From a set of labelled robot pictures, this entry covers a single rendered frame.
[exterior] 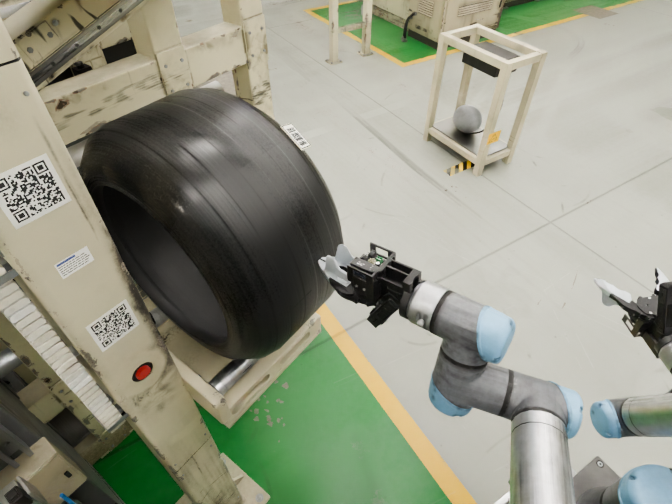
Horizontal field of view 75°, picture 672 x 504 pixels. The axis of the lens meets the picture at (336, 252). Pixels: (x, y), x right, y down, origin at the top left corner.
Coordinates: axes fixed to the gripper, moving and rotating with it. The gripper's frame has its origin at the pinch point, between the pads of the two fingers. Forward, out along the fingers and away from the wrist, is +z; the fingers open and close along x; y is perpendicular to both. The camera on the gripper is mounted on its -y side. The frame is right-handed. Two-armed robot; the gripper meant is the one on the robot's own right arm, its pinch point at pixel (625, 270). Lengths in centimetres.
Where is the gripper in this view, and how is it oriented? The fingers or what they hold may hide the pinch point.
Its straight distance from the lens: 126.9
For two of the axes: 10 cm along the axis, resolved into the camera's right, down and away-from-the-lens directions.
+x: 9.9, -1.7, -0.2
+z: -1.1, -7.1, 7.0
